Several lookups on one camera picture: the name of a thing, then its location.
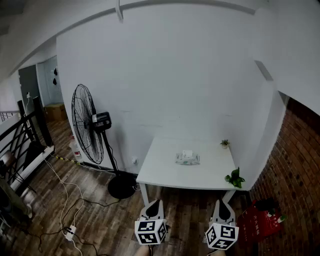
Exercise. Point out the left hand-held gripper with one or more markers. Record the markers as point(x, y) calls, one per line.
point(150, 231)

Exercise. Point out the brown cardboard box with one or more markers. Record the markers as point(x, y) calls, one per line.
point(55, 112)

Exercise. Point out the red box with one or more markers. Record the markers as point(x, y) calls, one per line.
point(260, 223)

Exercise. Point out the black metal railing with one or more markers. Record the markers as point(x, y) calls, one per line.
point(37, 117)

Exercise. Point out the white power strip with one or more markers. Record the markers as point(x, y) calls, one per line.
point(71, 231)

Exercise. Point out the small black hanging object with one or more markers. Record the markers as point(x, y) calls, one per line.
point(55, 71)
point(54, 81)

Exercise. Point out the black standing fan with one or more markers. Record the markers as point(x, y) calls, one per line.
point(101, 120)

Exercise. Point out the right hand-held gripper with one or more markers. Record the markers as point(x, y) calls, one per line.
point(222, 235)

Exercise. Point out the small potted plant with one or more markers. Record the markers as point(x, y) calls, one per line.
point(225, 143)

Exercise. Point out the person's left forearm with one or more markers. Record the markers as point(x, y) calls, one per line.
point(143, 252)

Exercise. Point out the white wet wipe pack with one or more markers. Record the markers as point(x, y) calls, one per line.
point(187, 158)

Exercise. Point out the leafy green plant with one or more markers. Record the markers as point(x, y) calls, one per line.
point(235, 178)

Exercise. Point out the white table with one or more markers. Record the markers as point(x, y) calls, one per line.
point(175, 175)

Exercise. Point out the dark grey door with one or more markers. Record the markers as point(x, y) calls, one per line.
point(28, 82)

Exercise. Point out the person's right forearm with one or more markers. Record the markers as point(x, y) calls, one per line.
point(217, 253)

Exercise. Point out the yellow black striped strip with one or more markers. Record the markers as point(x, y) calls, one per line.
point(67, 160)

